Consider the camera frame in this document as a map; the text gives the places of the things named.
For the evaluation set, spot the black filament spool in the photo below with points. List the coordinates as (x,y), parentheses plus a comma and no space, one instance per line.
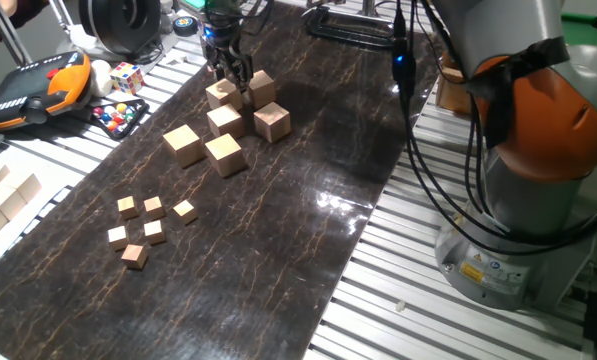
(108,25)

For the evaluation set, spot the large wooden cube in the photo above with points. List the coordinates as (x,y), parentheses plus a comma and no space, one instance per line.
(273,121)
(225,120)
(263,88)
(225,155)
(184,145)
(223,95)

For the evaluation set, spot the slanted silver metal bar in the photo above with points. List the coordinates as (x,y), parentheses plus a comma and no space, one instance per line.
(8,35)

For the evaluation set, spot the white egg-shaped object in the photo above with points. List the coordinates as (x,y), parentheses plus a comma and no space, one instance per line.
(100,77)

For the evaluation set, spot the black plug blue light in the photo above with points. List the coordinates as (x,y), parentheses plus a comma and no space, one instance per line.
(403,62)

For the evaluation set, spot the thin silver metal rod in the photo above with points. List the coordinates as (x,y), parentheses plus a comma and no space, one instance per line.
(60,22)

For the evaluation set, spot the small wooden cube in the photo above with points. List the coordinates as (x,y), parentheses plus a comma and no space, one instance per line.
(154,232)
(118,237)
(154,207)
(185,212)
(127,207)
(134,256)

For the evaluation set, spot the black clamp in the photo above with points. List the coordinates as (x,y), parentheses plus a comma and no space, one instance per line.
(348,39)

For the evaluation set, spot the green mini pool table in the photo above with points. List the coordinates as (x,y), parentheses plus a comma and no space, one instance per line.
(578,34)

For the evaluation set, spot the silver aluminium post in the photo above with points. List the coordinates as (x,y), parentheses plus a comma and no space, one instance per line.
(369,7)

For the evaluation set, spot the dark marbled table mat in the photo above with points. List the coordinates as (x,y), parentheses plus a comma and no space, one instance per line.
(203,280)

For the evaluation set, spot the person's hand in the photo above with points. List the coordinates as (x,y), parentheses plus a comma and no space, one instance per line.
(6,6)

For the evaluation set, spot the black triangle rack coloured balls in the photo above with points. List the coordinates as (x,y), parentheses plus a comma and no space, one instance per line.
(118,117)

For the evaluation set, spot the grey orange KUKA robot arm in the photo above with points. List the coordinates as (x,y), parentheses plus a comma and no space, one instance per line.
(503,30)

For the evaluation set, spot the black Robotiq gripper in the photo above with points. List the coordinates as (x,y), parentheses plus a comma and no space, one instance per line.
(223,47)

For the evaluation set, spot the small round black puck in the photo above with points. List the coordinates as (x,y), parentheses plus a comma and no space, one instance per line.
(184,25)

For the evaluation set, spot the small white scrap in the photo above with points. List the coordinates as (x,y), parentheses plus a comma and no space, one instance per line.
(400,305)

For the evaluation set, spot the Rubik's cube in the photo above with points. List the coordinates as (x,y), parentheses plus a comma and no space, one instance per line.
(127,77)

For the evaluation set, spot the orange black teach pendant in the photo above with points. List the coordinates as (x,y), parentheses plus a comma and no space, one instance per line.
(23,87)

